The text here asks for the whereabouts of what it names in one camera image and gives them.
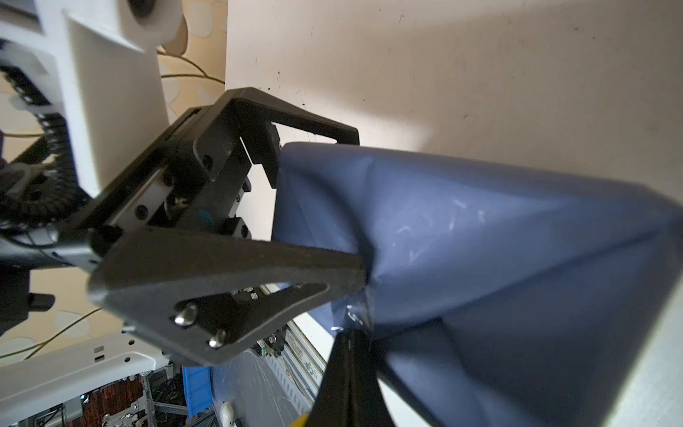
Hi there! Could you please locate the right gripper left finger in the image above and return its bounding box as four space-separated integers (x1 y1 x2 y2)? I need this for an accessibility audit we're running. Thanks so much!
306 332 350 427

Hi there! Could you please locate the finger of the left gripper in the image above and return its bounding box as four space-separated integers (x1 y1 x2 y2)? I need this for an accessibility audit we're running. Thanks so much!
223 86 361 189
88 227 366 366

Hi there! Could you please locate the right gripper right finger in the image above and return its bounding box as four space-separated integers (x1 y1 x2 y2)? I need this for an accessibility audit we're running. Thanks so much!
349 330 395 427

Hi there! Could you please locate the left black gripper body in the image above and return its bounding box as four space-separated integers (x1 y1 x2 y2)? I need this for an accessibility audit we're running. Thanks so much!
1 103 254 267

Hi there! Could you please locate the light blue wrapping paper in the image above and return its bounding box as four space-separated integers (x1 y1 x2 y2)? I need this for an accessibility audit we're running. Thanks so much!
272 142 682 426

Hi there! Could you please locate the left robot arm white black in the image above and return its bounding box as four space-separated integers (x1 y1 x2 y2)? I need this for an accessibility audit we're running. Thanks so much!
1 87 365 425

